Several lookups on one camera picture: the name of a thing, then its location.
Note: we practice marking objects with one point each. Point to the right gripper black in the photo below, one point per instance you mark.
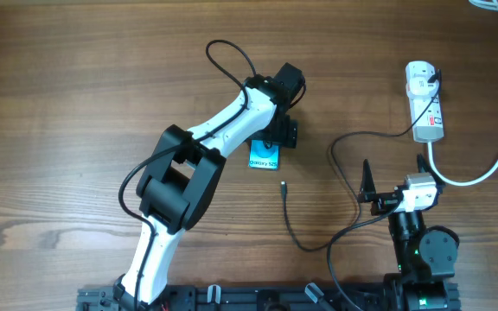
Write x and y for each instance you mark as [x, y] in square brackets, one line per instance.
[385, 201]

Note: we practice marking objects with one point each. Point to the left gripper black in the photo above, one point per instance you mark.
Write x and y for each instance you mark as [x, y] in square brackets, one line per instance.
[286, 134]

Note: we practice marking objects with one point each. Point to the blue screen Galaxy smartphone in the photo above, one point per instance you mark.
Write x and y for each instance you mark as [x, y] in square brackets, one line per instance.
[264, 155]

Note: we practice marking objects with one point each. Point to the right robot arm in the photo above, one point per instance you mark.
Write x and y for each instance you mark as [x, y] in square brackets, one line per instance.
[426, 256]

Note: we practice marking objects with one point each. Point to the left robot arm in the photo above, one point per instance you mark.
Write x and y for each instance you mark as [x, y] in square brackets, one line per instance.
[177, 183]

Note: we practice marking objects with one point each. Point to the white USB charger plug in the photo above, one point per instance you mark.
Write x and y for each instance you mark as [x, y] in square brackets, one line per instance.
[420, 87]

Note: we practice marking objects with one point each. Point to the white power strip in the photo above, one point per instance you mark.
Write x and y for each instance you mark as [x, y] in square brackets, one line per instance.
[426, 113]

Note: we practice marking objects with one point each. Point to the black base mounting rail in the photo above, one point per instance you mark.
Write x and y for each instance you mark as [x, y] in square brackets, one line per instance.
[367, 296]

